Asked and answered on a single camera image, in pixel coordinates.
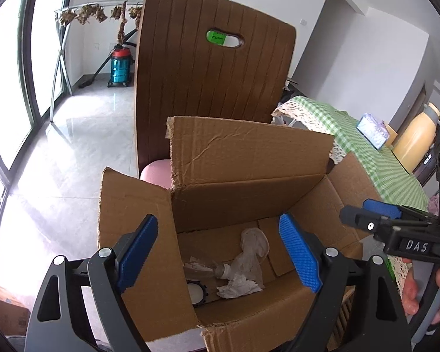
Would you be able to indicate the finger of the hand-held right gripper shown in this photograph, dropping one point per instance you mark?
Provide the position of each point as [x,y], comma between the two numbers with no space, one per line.
[359,219]
[383,207]

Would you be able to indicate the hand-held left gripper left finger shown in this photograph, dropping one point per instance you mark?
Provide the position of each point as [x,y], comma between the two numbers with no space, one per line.
[139,249]

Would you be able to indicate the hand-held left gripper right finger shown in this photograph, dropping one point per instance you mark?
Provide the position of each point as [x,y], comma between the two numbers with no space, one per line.
[299,253]

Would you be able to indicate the person's right hand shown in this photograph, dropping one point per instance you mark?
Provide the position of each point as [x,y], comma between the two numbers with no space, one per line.
[410,289]

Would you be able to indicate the clear plastic bag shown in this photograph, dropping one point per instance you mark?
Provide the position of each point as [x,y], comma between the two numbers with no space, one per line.
[251,244]

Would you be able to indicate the clear plastic bottle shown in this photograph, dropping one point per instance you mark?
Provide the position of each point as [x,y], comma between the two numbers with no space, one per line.
[201,273]

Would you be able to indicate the crumpled white tissue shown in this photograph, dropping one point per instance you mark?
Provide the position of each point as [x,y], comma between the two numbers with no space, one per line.
[238,288]

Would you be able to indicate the black round lid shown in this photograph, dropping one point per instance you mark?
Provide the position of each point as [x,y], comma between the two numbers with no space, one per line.
[196,293]

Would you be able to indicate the yellow thermos jug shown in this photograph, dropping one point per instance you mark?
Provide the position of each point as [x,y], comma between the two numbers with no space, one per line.
[418,139]

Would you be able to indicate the pink seat cushion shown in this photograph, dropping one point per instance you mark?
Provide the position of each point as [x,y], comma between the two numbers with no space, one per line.
[156,174]

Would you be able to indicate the tissue pack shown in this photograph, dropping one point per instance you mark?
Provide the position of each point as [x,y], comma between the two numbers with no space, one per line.
[372,130]

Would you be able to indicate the green checkered tablecloth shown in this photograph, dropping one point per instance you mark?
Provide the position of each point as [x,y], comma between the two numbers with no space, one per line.
[352,132]

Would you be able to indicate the small printed cardboard box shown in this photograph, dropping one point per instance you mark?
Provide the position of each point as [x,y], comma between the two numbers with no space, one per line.
[3,311]

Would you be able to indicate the silver drying rack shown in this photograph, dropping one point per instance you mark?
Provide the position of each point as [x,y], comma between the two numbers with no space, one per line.
[55,88]

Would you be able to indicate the teal and red vacuum cleaner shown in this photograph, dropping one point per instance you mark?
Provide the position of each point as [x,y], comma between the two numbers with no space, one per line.
[121,68]

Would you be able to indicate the brown wooden chair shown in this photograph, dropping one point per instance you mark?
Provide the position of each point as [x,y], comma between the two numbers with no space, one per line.
[212,80]

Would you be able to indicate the row of dried plant bunches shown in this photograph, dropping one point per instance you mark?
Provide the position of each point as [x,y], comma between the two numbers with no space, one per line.
[88,14]

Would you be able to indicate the wooden slatted frame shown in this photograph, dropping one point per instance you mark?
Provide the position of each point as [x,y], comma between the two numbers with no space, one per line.
[343,311]

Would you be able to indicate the dark window frame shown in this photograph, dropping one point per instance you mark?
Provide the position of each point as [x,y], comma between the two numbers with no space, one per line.
[27,25]

